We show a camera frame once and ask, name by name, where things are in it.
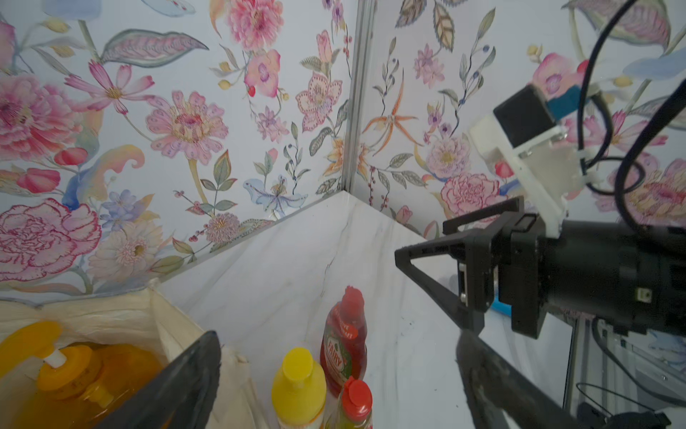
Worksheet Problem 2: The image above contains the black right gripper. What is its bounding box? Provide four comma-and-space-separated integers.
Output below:
394, 196, 546, 339

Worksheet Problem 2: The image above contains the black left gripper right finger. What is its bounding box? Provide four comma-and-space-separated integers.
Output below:
456, 331, 581, 428

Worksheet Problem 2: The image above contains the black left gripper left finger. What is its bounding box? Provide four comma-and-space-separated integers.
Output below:
98, 331, 222, 428

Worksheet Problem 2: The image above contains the cream canvas shopping bag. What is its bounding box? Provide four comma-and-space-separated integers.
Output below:
1, 289, 269, 428

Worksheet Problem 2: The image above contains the large orange pump soap bottle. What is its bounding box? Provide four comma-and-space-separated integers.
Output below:
1, 321, 164, 428

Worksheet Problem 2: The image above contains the orange bottle yellow cap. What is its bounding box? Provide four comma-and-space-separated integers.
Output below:
272, 348, 327, 429

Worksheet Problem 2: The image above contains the green Fairy dish soap bottle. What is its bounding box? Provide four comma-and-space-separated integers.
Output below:
324, 377, 373, 429

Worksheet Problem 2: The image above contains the red Fairy bottle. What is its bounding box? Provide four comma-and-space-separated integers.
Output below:
320, 286, 367, 398

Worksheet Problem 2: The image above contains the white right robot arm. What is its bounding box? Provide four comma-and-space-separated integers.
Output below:
395, 198, 685, 339

